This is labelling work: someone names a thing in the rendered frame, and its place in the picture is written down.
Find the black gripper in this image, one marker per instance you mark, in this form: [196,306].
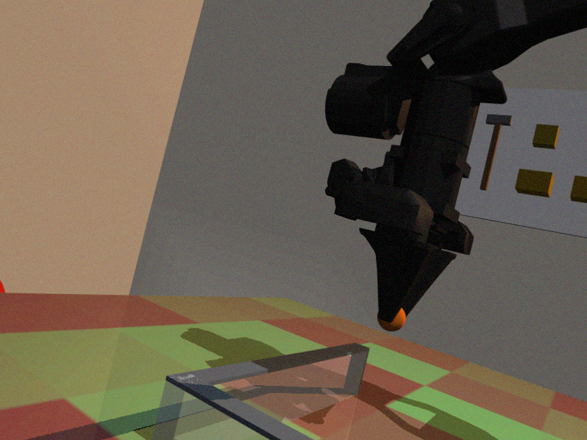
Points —
[416,218]

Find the orange ball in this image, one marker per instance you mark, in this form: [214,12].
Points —
[396,324]

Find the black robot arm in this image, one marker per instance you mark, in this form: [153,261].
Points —
[467,40]

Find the clear grey l-shaped low wall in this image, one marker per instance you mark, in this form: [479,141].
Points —
[285,395]

